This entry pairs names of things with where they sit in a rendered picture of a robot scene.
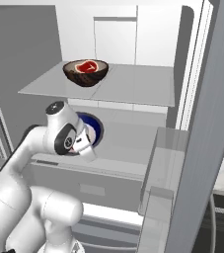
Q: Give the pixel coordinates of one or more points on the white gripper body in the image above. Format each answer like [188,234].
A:
[89,152]

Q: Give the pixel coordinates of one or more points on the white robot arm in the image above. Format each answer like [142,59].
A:
[14,197]

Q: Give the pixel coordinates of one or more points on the blue bowl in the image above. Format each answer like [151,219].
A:
[97,127]

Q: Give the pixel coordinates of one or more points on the glass fridge shelf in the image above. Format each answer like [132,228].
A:
[126,148]
[133,85]

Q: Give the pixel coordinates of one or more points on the white fridge drawer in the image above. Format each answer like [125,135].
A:
[110,191]

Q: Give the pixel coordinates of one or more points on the dark brown bowl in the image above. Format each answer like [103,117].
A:
[85,79]

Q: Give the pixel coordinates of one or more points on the red raw steak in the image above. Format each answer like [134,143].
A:
[87,67]

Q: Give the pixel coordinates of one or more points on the grey fridge door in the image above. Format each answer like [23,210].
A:
[209,138]

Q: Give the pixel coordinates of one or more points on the white fridge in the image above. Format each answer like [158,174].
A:
[149,36]

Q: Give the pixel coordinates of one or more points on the clear door bin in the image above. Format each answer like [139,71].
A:
[156,224]
[169,158]

